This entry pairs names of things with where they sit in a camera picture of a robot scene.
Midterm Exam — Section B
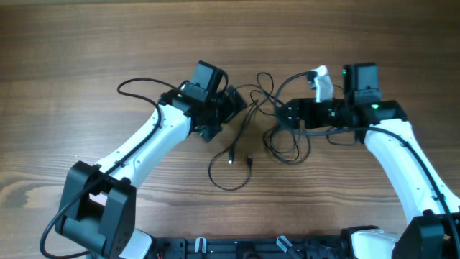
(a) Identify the black usb cable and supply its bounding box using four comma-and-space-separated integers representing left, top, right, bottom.
207, 84, 254, 191

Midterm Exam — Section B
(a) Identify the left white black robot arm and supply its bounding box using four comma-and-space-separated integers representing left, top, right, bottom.
44, 61, 245, 258

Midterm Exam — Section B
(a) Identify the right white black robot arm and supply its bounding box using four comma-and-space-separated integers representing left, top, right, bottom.
275, 63, 459, 258

